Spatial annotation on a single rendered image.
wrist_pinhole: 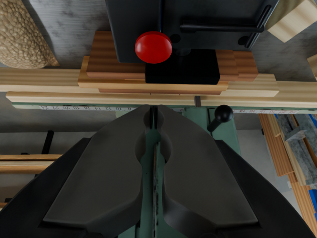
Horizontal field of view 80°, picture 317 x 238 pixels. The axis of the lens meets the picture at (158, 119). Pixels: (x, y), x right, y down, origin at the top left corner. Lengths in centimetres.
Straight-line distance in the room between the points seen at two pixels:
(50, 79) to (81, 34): 11
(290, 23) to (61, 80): 35
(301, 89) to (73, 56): 43
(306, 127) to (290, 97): 78
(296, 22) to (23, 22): 35
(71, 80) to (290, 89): 41
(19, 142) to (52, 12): 320
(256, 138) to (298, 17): 277
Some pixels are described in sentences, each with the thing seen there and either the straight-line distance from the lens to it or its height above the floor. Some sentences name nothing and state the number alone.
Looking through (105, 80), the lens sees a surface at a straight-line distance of 31.
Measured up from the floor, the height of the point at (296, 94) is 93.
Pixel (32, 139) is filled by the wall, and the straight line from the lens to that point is 338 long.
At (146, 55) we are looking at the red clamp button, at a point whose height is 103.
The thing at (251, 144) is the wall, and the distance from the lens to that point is 297.
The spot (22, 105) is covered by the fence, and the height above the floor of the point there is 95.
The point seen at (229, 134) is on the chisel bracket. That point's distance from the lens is 27.
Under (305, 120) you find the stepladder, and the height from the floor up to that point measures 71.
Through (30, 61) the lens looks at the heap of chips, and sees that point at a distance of 36.
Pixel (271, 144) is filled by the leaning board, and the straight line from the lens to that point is 223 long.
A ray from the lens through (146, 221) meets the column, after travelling 46.
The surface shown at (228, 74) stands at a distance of 27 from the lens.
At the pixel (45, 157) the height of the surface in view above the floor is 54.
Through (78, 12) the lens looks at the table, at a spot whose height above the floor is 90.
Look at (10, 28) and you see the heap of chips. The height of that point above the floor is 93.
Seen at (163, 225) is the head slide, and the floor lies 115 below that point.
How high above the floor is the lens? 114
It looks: 28 degrees down
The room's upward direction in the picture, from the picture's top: 180 degrees counter-clockwise
